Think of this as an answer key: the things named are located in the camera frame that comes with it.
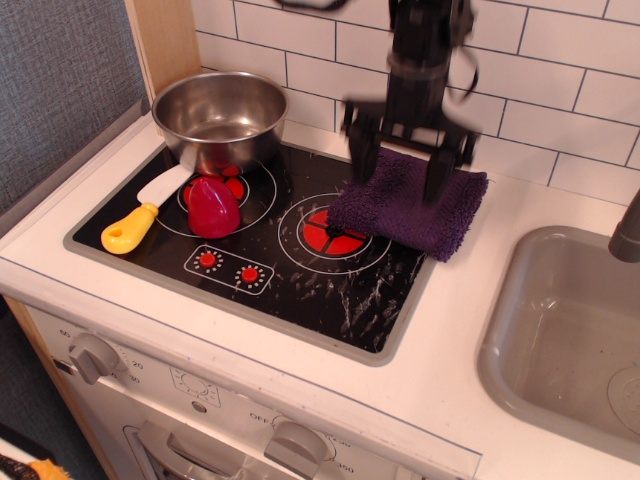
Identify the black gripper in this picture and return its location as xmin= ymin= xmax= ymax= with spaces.
xmin=342 ymin=54 xmax=478 ymax=203

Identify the purple towel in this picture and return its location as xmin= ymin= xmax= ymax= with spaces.
xmin=327 ymin=148 xmax=489 ymax=262

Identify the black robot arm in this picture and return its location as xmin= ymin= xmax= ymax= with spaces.
xmin=343 ymin=1 xmax=478 ymax=203

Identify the stainless steel pot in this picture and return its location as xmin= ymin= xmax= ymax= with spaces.
xmin=152 ymin=72 xmax=289 ymax=175

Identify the red toy pepper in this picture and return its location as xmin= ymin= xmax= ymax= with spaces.
xmin=187 ymin=177 xmax=241 ymax=239

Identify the grey plastic sink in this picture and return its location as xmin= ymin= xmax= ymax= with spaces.
xmin=478 ymin=226 xmax=639 ymax=463

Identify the grey faucet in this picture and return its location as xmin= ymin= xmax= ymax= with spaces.
xmin=608 ymin=191 xmax=640 ymax=263

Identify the grey right oven knob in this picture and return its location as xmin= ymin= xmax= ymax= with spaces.
xmin=264 ymin=421 xmax=328 ymax=479

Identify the grey oven knob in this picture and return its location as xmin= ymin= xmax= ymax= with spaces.
xmin=264 ymin=421 xmax=328 ymax=479
xmin=69 ymin=333 xmax=120 ymax=385

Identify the white toy oven front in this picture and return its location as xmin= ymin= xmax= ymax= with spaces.
xmin=27 ymin=308 xmax=480 ymax=479

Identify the grey left oven knob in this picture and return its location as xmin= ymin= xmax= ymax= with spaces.
xmin=69 ymin=333 xmax=120 ymax=385

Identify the orange fuzzy object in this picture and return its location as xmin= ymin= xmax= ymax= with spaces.
xmin=1 ymin=455 xmax=71 ymax=480

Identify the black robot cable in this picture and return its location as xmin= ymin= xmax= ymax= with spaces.
xmin=272 ymin=0 xmax=481 ymax=106

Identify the yellow handled toy knife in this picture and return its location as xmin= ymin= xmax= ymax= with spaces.
xmin=101 ymin=165 xmax=193 ymax=255

